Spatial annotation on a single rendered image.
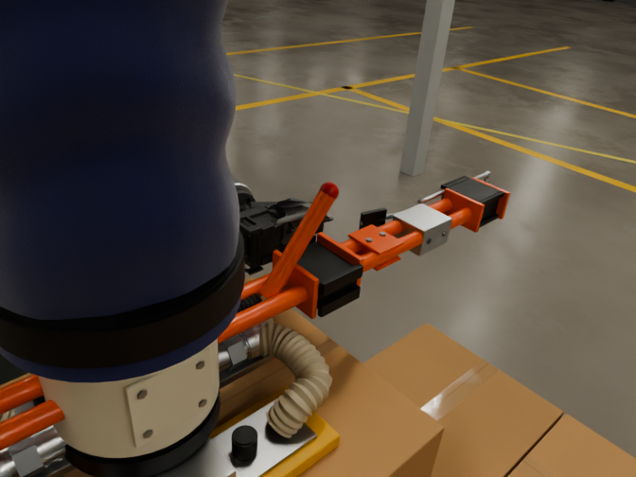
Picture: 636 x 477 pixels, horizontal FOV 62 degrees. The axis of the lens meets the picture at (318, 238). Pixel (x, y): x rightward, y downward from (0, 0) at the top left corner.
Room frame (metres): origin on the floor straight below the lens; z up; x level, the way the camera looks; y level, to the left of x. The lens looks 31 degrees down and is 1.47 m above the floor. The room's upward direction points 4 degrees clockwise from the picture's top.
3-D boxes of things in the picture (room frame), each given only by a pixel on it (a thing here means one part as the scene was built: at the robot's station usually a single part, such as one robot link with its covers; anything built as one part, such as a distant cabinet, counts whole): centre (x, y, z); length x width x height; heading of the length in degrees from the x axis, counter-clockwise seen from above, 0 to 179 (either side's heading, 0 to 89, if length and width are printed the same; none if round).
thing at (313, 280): (0.57, 0.00, 1.08); 0.10 x 0.08 x 0.06; 44
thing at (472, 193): (0.81, -0.26, 1.08); 0.08 x 0.07 x 0.05; 134
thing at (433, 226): (0.72, -0.16, 1.07); 0.07 x 0.07 x 0.04; 44
